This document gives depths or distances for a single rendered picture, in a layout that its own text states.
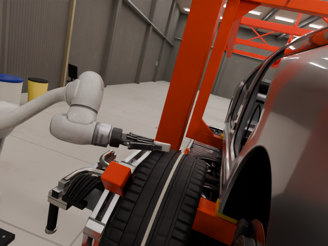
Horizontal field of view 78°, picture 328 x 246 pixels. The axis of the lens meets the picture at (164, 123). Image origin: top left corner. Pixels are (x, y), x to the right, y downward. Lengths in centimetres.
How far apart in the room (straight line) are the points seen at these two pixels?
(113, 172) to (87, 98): 29
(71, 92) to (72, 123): 13
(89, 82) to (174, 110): 61
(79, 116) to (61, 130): 7
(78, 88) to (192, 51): 69
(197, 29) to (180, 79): 29
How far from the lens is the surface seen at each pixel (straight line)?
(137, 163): 82
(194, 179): 74
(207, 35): 124
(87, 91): 81
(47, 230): 104
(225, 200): 138
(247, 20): 695
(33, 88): 486
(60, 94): 90
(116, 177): 68
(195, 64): 123
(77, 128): 76
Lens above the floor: 151
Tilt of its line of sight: 15 degrees down
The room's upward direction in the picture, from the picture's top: 15 degrees clockwise
